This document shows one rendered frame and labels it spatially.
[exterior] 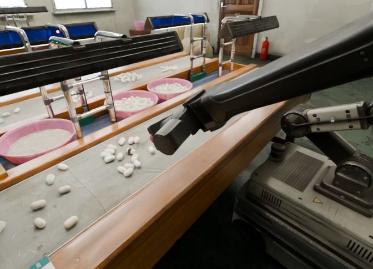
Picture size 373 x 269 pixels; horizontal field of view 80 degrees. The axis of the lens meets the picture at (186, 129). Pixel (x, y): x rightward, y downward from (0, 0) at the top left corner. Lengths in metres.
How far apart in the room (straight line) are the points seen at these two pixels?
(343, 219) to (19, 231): 1.07
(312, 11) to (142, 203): 5.02
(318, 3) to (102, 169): 4.97
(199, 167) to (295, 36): 4.85
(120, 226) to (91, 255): 0.08
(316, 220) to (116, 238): 0.81
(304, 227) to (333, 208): 0.14
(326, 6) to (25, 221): 5.20
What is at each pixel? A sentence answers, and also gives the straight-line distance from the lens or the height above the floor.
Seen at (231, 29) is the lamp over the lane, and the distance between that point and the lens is 1.20.
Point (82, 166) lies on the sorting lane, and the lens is 0.82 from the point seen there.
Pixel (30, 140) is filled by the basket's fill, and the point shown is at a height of 0.74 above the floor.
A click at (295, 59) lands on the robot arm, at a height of 1.16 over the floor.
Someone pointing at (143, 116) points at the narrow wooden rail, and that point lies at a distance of 1.01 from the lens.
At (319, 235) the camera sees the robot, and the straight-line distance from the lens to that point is 1.16.
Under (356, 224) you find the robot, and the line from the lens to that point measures 1.12.
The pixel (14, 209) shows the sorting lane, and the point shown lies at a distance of 0.77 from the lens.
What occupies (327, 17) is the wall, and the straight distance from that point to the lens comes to 5.29.
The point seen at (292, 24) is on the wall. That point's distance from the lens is 5.38.
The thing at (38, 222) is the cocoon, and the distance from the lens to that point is 0.68.
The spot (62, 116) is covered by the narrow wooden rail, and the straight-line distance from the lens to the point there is 1.18.
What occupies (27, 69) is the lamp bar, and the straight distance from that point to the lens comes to 0.62.
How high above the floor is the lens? 1.22
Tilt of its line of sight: 31 degrees down
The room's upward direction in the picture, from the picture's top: straight up
